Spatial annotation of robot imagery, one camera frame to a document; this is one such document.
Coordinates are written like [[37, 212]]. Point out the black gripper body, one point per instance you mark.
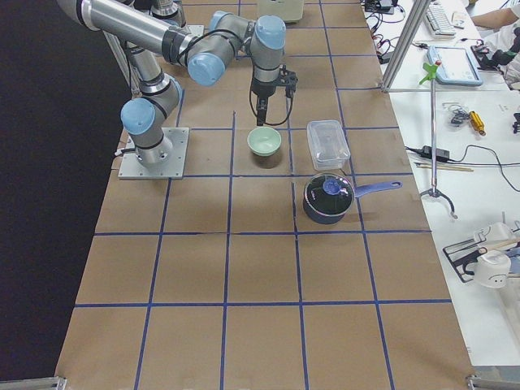
[[261, 90]]

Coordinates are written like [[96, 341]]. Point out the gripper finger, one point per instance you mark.
[[261, 109]]

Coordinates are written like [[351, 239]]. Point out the green bowl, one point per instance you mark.
[[264, 141]]

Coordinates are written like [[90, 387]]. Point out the clear plastic food container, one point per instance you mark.
[[327, 144]]

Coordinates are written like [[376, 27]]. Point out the dark blue saucepan with lid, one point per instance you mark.
[[328, 196]]

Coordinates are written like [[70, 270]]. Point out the metal reacher rod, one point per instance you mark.
[[434, 191]]

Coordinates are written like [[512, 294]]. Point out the green clamp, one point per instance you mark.
[[431, 70]]

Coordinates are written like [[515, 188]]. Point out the black power adapter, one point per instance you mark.
[[441, 155]]

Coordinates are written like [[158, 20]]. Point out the white keyboard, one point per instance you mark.
[[438, 22]]

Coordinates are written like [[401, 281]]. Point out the wooden chopsticks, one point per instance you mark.
[[442, 167]]

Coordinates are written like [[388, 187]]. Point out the blue teach pendant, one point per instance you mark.
[[457, 66]]

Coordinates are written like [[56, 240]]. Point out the yellow screwdriver tool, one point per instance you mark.
[[477, 123]]

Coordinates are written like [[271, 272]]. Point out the white round robot toy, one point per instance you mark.
[[495, 244]]

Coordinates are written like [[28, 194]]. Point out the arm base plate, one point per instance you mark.
[[165, 161], [194, 29]]

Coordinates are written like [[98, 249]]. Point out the aluminium frame post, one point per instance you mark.
[[415, 18]]

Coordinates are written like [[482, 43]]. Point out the black wire stand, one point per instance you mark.
[[462, 257]]

